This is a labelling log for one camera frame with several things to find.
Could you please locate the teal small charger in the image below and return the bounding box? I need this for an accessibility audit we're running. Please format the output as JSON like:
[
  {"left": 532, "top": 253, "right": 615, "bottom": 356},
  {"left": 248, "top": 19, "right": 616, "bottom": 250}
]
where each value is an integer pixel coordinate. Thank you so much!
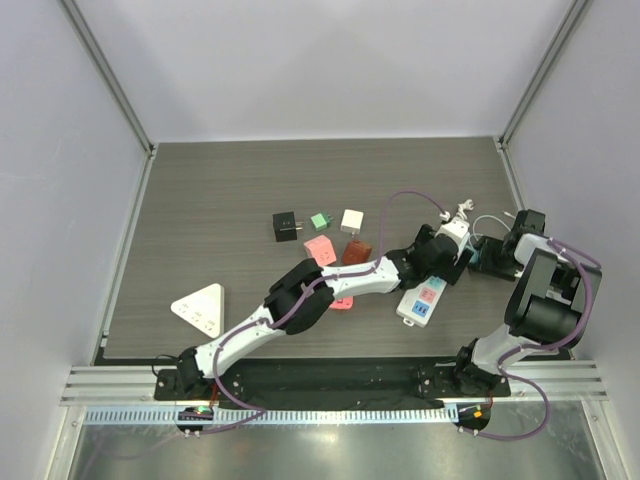
[{"left": 466, "top": 246, "right": 480, "bottom": 267}]

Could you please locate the white charging cable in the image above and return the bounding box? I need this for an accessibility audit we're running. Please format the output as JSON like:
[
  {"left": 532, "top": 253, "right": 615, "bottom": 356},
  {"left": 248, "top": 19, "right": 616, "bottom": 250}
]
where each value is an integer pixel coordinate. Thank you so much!
[{"left": 468, "top": 210, "right": 514, "bottom": 239}]

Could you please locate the white power strip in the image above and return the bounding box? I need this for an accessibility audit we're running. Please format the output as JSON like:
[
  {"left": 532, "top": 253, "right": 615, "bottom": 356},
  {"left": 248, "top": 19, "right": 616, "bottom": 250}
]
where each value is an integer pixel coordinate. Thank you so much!
[{"left": 396, "top": 236, "right": 470, "bottom": 327}]

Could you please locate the brown cube adapter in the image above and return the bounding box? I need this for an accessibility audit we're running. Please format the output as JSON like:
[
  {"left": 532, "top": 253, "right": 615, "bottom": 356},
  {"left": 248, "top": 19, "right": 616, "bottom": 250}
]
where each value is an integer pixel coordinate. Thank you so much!
[{"left": 341, "top": 239, "right": 373, "bottom": 265}]

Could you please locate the white USB wall charger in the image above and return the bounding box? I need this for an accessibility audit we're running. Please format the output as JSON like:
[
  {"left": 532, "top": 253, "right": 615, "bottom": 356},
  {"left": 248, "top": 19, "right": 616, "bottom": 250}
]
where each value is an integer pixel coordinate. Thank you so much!
[{"left": 340, "top": 209, "right": 364, "bottom": 236}]

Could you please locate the pink small plug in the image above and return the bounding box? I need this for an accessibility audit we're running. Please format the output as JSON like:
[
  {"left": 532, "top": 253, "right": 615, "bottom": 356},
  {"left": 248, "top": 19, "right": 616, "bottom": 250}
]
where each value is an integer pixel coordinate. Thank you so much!
[{"left": 329, "top": 296, "right": 354, "bottom": 311}]

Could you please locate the green USB charger plug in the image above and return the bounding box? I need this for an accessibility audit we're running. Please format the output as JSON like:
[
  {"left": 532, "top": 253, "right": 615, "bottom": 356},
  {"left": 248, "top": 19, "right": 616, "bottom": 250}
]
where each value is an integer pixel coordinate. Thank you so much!
[{"left": 310, "top": 212, "right": 332, "bottom": 231}]

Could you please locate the pink cube adapter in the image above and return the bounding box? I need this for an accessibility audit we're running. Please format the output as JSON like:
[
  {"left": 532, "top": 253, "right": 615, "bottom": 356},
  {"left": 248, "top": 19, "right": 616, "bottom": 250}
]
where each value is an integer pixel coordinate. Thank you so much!
[{"left": 303, "top": 235, "right": 337, "bottom": 266}]

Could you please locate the black cube socket adapter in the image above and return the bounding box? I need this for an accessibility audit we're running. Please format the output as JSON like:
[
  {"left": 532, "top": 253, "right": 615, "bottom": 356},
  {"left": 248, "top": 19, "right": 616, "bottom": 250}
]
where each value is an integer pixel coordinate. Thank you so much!
[{"left": 272, "top": 211, "right": 303, "bottom": 243}]

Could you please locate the white triangular power socket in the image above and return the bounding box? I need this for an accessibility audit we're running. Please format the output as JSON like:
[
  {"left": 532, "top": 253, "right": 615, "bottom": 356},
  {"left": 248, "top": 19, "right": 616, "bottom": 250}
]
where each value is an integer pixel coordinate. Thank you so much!
[{"left": 170, "top": 283, "right": 225, "bottom": 339}]

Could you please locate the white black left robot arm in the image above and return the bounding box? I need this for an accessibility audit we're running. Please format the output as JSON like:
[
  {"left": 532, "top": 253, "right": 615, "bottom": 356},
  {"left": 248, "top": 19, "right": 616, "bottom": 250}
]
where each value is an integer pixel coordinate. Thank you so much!
[{"left": 176, "top": 219, "right": 470, "bottom": 400}]

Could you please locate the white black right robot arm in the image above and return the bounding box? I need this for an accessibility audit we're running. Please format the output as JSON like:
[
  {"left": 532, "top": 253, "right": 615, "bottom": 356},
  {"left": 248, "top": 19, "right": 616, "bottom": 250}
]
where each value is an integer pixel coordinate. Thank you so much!
[{"left": 450, "top": 209, "right": 602, "bottom": 396}]

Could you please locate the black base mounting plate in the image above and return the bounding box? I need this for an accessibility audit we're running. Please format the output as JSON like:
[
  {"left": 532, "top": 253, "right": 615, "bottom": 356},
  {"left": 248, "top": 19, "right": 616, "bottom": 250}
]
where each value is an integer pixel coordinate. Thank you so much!
[{"left": 149, "top": 355, "right": 511, "bottom": 401}]

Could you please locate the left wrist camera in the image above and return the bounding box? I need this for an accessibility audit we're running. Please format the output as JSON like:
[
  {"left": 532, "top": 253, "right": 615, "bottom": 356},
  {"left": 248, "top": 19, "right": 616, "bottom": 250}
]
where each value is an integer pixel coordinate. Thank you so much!
[{"left": 436, "top": 216, "right": 470, "bottom": 245}]

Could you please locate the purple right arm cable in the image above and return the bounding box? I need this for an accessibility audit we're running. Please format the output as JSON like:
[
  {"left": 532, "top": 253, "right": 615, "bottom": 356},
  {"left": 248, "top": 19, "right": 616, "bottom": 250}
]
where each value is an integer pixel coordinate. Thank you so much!
[{"left": 474, "top": 238, "right": 601, "bottom": 441}]

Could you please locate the aluminium front frame rail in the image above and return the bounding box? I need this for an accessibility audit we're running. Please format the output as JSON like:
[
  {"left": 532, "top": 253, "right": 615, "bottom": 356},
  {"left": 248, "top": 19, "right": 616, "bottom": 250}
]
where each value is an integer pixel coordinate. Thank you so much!
[{"left": 61, "top": 358, "right": 607, "bottom": 411}]

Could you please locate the aluminium right frame post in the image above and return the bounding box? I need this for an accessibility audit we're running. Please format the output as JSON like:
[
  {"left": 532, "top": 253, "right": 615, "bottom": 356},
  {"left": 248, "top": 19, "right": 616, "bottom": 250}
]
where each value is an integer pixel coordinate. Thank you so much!
[{"left": 496, "top": 0, "right": 592, "bottom": 151}]

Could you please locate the aluminium frame post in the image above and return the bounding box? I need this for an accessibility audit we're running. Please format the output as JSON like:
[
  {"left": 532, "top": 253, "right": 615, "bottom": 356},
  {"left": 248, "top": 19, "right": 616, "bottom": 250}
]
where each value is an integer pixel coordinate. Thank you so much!
[
  {"left": 496, "top": 0, "right": 592, "bottom": 151},
  {"left": 58, "top": 0, "right": 155, "bottom": 156}
]

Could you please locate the white perforated cable duct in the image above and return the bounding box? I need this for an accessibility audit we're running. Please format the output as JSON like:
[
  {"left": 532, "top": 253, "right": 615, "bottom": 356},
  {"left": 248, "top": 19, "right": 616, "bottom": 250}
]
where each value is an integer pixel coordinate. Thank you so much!
[{"left": 84, "top": 404, "right": 458, "bottom": 427}]

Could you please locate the aluminium left frame post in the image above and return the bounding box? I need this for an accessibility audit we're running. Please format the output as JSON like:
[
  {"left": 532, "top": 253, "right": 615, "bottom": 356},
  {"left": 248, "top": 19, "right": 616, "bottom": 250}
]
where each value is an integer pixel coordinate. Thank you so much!
[{"left": 58, "top": 0, "right": 155, "bottom": 156}]

